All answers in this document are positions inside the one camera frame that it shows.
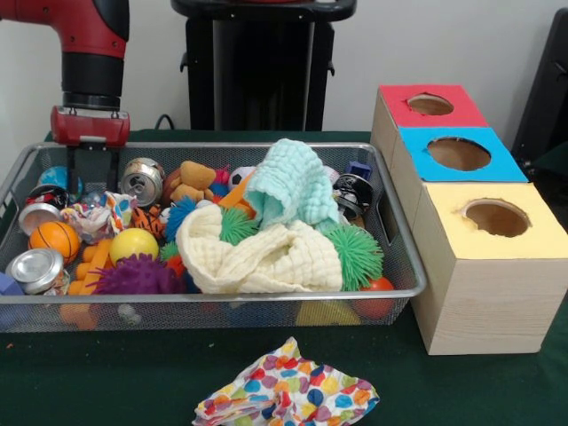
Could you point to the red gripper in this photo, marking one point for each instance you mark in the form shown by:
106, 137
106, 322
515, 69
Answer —
89, 129

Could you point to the cream cloth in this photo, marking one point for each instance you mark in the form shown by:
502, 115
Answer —
266, 262

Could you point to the mint green cloth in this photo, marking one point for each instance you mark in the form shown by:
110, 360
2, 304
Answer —
293, 182

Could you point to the polka dot cloth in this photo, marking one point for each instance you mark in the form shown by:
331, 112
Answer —
293, 390

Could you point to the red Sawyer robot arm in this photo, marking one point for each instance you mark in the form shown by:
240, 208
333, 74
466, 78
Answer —
89, 71

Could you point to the wooden box with three holes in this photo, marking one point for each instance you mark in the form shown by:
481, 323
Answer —
479, 302

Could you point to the small orange basketball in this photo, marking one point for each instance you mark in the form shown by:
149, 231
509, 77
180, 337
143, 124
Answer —
55, 241

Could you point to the yellow ball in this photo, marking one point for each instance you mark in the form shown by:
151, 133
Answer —
133, 245

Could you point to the brown monkey plush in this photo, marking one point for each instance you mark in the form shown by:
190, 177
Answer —
191, 182

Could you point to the silver tin can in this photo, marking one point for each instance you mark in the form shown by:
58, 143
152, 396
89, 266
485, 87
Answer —
35, 269

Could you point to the purple spiky ball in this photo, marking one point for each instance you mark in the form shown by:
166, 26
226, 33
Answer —
138, 277

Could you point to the green spiky ball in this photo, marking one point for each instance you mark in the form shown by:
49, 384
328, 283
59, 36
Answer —
235, 226
359, 253

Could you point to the dark green tablecloth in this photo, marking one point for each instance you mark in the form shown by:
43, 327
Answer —
89, 382

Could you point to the side table with green cloth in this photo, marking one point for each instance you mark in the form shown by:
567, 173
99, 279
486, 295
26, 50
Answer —
555, 164

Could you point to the black upright panel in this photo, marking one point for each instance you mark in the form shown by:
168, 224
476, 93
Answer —
552, 89

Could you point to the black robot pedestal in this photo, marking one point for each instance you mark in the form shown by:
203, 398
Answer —
257, 71

